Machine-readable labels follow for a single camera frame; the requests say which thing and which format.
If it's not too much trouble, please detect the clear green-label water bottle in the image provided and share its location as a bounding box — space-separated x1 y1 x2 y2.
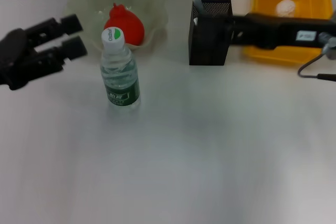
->
100 26 142 109

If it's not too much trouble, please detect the grey right wrist cable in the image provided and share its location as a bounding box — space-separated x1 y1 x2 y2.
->
297 31 336 82

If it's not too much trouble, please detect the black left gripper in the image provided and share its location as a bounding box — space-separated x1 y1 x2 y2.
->
0 14 89 91

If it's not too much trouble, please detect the green glass fruit bowl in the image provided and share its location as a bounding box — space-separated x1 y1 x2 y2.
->
65 0 169 53

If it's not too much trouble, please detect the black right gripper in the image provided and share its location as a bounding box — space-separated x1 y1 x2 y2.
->
227 13 336 50

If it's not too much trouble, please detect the grey pen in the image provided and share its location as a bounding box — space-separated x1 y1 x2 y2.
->
193 0 205 14

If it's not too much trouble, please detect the black mesh pen holder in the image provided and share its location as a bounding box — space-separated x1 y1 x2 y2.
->
188 0 235 66

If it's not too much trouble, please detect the white paper ball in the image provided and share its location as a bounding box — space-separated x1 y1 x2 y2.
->
275 0 297 17

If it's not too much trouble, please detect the red-orange toy fruit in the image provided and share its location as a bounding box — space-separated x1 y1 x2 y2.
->
104 3 145 46

